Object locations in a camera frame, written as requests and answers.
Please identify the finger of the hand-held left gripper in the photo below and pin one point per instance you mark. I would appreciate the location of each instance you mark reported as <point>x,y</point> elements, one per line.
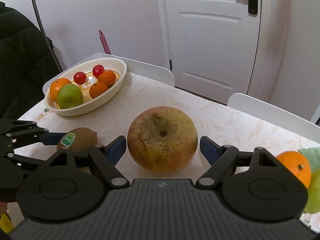
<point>51,139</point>
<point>25,160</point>

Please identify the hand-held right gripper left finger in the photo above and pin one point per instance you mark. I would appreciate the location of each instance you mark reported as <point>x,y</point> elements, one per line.
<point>115,150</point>

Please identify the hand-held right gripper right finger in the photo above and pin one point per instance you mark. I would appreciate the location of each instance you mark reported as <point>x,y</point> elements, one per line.
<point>208,150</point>

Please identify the brown kiwi with green sticker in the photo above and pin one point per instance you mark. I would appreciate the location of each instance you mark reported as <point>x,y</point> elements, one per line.
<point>82,137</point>

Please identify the large red-yellow apple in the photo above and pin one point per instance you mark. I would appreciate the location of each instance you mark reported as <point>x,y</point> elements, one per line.
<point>162,142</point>

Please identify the green apple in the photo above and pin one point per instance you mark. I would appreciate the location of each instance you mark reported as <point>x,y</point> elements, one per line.
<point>314,192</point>
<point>70,96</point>

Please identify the cream oval dish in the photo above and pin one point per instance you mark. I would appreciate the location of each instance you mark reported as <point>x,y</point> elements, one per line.
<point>105,100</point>

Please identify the large orange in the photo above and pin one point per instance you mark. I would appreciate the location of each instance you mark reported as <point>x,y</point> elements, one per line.
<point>57,86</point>
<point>295,165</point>

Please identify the small tangerine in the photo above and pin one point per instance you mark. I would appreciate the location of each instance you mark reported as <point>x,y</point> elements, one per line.
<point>98,90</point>
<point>107,78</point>

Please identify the red cherry tomato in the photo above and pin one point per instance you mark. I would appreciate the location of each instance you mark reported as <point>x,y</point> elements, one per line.
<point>98,70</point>
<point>79,77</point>

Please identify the floral tablecloth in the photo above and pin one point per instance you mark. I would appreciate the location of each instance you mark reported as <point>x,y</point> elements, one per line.
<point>225,122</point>

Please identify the black jacket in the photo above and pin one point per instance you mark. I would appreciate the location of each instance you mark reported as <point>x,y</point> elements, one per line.
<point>22,67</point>

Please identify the white table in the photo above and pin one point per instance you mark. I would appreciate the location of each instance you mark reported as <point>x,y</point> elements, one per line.
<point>155,72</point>

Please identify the white panel door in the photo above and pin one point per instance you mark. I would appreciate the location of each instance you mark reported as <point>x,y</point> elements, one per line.
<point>207,42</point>

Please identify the pink stick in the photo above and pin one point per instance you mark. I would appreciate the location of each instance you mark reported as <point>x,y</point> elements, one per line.
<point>105,42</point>

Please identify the black metal frame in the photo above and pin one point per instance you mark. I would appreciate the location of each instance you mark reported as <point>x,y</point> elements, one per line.
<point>37,15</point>

